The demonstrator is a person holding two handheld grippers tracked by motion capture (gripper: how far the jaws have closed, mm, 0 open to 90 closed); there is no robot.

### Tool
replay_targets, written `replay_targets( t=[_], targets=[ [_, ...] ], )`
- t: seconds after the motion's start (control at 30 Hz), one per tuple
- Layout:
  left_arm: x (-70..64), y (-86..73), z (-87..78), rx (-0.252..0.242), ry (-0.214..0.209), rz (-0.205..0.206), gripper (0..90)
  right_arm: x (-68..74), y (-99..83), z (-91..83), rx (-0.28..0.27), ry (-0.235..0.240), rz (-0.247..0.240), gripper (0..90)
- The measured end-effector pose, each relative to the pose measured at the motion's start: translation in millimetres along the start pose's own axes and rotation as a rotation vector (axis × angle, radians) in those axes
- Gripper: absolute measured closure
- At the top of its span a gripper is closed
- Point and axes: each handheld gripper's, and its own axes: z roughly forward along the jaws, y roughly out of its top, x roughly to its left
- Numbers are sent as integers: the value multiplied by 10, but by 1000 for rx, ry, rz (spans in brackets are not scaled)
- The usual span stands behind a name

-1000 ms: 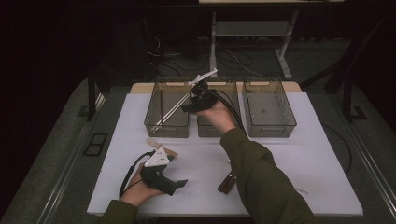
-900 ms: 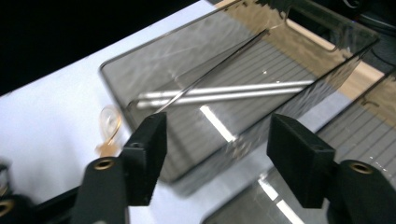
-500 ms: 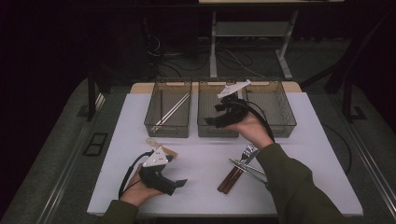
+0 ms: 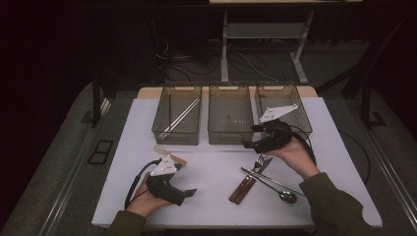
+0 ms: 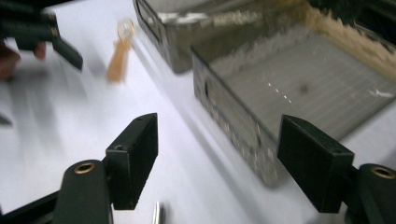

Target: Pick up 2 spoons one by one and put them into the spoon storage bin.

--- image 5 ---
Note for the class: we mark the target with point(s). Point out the steel spoon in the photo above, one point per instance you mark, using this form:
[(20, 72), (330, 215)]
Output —
[(158, 214)]

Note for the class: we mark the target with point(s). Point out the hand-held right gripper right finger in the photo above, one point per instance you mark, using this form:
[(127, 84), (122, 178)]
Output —
[(314, 165)]

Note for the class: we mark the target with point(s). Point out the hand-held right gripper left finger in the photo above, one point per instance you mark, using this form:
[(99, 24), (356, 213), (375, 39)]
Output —
[(134, 161)]

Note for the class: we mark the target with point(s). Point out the smoky clear plastic bin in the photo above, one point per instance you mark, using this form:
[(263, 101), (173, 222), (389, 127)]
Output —
[(236, 130), (177, 40)]

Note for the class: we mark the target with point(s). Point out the small amber spoon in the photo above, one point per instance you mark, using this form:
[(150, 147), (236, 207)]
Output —
[(117, 59)]

